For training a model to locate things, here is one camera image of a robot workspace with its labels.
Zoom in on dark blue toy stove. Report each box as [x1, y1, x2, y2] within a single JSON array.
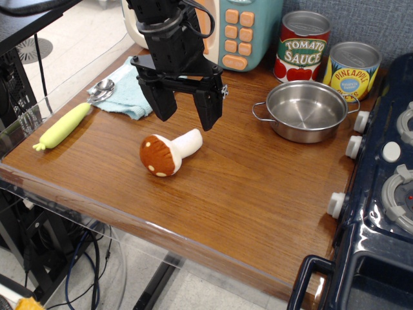
[[288, 54, 412, 309]]

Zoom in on white stove knob upper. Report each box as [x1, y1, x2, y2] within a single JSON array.
[[353, 111, 370, 134]]

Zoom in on green handled metal spoon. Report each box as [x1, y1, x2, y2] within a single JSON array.
[[32, 78, 115, 151]]

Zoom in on light blue cloth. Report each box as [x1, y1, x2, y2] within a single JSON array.
[[94, 56, 153, 120]]

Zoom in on toy microwave teal cream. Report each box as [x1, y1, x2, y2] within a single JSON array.
[[121, 1, 283, 72]]

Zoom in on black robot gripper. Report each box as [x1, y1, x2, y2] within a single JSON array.
[[131, 28, 228, 131]]

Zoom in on silver metal pot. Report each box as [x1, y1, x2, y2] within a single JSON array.
[[252, 80, 361, 144]]

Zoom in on pineapple slices can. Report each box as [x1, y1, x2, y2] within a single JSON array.
[[323, 41, 382, 102]]

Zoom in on black table leg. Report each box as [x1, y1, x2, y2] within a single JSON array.
[[132, 253, 184, 310]]

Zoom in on blue cable on floor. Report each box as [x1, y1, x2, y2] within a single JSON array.
[[64, 231, 101, 310]]

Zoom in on plush brown white mushroom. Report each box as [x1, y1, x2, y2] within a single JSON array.
[[139, 129, 203, 177]]

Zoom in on black desk at left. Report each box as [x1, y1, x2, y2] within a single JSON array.
[[1, 0, 80, 55]]

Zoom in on white stove knob middle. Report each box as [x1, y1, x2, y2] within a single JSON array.
[[345, 136, 363, 160]]

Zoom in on white stove knob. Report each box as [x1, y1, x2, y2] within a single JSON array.
[[327, 192, 346, 219], [345, 136, 363, 160], [353, 111, 370, 134]]

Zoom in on white stove knob lower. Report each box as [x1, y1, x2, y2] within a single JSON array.
[[327, 192, 346, 219]]

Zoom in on tomato sauce can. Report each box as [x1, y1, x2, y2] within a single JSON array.
[[274, 10, 332, 83]]

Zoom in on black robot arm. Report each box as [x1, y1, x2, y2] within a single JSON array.
[[128, 1, 227, 131]]

